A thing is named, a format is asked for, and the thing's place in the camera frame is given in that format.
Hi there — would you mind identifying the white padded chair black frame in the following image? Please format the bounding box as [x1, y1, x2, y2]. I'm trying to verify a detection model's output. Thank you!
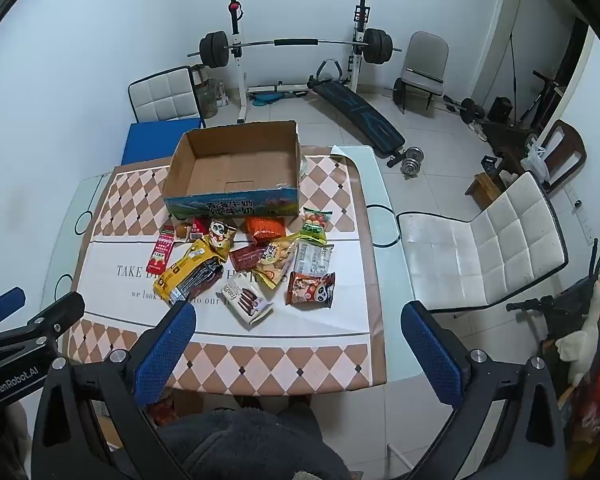
[128, 66, 207, 123]

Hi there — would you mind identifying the white plastic bag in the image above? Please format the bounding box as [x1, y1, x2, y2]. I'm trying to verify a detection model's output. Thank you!
[521, 142, 551, 181]

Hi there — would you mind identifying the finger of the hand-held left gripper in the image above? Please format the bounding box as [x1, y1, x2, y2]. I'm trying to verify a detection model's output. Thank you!
[0, 291, 86, 361]
[0, 286, 27, 333]

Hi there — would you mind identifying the grey white snack packet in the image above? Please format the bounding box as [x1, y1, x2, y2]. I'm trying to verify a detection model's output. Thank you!
[292, 239, 335, 278]

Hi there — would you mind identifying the yellow black snack packet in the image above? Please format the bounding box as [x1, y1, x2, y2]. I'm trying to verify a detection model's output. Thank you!
[154, 237, 228, 308]

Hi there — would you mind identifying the red stick snack packet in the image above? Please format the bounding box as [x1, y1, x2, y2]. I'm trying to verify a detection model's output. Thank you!
[151, 226, 177, 273]

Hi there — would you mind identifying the small wooden stool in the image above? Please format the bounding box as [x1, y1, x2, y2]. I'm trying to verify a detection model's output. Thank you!
[465, 172, 503, 208]

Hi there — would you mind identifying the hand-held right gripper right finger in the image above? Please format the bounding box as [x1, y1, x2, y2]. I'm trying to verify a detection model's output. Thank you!
[400, 301, 567, 480]

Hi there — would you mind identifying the blue balance pad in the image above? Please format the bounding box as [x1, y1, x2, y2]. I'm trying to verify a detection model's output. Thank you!
[251, 91, 287, 107]

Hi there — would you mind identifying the white barbell rack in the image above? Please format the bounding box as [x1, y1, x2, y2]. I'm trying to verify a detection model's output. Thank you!
[227, 0, 371, 123]

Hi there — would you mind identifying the chrome dumbbell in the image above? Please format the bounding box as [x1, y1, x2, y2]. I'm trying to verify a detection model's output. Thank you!
[399, 146, 425, 178]

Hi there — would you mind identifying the black cable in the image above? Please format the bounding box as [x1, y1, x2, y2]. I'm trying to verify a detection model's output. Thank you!
[367, 204, 401, 248]

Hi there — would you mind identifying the orange snack packet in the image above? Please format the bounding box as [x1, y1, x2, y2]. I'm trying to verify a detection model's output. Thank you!
[243, 215, 287, 241]

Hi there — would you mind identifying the black speaker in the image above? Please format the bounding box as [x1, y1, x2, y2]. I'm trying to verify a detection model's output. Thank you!
[487, 96, 514, 123]

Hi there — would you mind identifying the brown panda snack packet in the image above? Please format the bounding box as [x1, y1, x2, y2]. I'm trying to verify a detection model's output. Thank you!
[285, 271, 336, 308]

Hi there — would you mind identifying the yellow biscuit packet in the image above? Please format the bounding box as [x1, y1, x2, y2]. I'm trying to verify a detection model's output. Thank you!
[252, 234, 301, 290]

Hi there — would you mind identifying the dark fleece clothing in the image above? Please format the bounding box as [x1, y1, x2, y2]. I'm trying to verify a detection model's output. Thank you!
[157, 402, 351, 480]

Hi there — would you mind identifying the white padded lounge chair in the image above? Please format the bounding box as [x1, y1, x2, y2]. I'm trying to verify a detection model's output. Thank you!
[396, 171, 568, 316]

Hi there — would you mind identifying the grey chair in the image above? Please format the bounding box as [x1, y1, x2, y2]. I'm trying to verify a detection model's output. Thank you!
[394, 31, 450, 113]

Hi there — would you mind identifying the clear water jug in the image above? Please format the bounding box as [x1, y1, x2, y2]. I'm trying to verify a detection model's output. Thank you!
[196, 77, 220, 120]

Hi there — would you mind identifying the dark wooden low table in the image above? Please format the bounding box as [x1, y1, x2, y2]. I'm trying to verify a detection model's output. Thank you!
[480, 120, 538, 171]

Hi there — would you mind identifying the white plush goose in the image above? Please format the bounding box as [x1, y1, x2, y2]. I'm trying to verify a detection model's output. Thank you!
[555, 270, 600, 386]

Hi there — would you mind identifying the brown wooden chair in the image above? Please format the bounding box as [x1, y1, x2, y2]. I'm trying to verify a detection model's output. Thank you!
[535, 120, 587, 193]

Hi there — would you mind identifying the white chocolate stick packet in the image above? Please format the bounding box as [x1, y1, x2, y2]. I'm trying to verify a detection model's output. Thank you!
[216, 280, 275, 331]

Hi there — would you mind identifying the cardboard box blue print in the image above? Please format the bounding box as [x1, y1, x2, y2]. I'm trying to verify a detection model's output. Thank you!
[162, 120, 303, 223]

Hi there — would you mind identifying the barbell with black plates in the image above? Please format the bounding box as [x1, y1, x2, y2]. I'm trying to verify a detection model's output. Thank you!
[187, 30, 403, 68]

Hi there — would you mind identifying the dark red snack packet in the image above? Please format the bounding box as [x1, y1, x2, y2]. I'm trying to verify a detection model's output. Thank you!
[228, 244, 266, 272]

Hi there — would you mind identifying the green fruit candy packet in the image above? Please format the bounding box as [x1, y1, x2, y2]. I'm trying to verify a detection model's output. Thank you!
[300, 206, 333, 246]

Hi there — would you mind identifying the black sit-up bench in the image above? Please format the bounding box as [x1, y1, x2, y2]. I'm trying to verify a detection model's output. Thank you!
[307, 59, 407, 168]

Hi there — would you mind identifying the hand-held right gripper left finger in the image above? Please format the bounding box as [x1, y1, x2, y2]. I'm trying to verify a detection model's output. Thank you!
[30, 301, 198, 480]

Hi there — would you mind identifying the tan panda snack packet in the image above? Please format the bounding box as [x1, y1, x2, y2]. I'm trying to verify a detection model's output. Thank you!
[207, 220, 238, 266]

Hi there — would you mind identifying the black dumbbell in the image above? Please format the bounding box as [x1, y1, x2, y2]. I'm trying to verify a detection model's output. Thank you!
[442, 95, 486, 126]

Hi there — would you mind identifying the blue cushion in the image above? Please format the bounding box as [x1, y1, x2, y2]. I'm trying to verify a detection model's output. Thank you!
[121, 117, 202, 166]

